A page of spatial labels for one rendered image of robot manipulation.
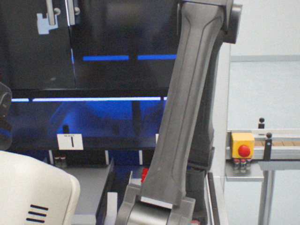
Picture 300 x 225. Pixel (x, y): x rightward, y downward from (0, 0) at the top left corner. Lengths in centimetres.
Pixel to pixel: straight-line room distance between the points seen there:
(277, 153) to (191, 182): 59
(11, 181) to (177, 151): 23
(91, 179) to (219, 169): 45
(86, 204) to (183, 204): 73
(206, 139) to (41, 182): 47
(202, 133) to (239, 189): 204
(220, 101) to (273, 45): 486
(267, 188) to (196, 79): 108
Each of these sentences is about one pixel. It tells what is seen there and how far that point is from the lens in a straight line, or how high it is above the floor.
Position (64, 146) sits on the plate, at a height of 100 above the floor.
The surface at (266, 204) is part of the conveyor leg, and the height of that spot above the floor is 66.
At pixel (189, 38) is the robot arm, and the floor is 150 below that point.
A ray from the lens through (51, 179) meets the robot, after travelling 53.
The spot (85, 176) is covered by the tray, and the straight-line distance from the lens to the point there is 141.
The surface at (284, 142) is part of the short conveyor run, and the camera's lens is 154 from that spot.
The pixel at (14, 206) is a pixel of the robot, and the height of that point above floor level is 135.
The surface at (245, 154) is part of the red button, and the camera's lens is 130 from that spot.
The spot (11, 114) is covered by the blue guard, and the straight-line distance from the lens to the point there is 138.
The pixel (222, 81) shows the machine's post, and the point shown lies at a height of 123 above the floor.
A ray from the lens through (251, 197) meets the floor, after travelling 283.
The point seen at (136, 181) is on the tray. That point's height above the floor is 88.
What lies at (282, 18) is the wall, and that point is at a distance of 603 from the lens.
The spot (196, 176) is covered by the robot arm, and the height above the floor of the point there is 111.
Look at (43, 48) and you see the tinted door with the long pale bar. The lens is 127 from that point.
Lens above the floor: 162
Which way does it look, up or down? 23 degrees down
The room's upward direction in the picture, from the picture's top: 2 degrees counter-clockwise
